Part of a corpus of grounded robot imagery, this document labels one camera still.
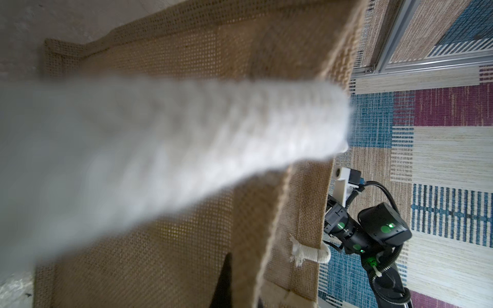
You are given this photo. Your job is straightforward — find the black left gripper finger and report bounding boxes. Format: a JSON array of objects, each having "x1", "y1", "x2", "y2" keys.
[{"x1": 209, "y1": 253, "x2": 232, "y2": 308}]

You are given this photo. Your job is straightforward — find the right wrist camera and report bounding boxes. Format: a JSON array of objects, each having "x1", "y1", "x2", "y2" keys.
[{"x1": 332, "y1": 167, "x2": 363, "y2": 207}]

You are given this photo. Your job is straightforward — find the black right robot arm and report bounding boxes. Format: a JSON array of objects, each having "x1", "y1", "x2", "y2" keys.
[{"x1": 324, "y1": 196, "x2": 412, "y2": 307}]

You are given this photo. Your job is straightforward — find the burlap tote bag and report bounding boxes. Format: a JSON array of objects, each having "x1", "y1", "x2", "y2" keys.
[{"x1": 0, "y1": 0, "x2": 368, "y2": 308}]

